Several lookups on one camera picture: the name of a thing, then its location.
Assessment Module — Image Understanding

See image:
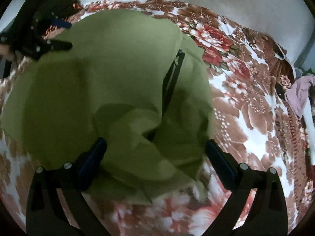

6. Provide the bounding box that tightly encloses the pink cloth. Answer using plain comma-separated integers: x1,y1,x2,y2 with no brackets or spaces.
284,74,314,120

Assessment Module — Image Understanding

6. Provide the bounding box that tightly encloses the white rolled cloth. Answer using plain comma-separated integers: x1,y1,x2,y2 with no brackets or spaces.
303,98,315,166

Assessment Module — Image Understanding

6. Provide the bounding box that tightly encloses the floral bed blanket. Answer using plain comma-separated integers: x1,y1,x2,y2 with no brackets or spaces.
0,0,315,236

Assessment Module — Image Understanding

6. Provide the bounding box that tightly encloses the black and blue clothes pile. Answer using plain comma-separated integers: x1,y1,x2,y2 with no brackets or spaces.
49,0,82,18

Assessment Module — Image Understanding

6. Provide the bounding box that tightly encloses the green hooded jacket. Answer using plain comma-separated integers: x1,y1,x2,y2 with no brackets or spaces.
1,9,212,204

